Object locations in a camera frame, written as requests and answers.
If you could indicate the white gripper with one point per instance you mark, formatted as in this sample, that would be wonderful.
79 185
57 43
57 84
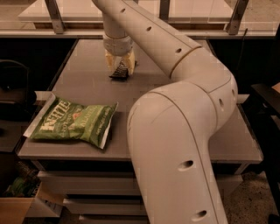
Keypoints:
117 46

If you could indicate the grey drawer cabinet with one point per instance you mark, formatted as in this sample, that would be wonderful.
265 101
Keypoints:
106 177

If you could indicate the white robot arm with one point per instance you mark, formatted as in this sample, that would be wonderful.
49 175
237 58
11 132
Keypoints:
169 128

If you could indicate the black chair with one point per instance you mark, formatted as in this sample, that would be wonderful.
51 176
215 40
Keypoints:
17 98

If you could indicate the right metal shelf bracket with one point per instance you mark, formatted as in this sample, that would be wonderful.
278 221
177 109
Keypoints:
235 21

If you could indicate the metal shelf bracket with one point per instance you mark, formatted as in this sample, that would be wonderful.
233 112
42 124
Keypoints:
54 13
235 21
164 8

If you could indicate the cardboard box with snacks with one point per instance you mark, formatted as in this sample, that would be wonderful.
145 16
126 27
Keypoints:
24 195

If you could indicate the middle metal shelf bracket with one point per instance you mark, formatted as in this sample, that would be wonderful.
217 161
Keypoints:
164 8

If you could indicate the black rxbar chocolate bar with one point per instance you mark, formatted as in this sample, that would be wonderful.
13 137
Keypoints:
121 72

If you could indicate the green jalapeno chip bag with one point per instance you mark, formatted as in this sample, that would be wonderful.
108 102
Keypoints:
75 120

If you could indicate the left metal shelf bracket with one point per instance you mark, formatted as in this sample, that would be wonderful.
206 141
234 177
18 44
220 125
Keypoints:
54 13

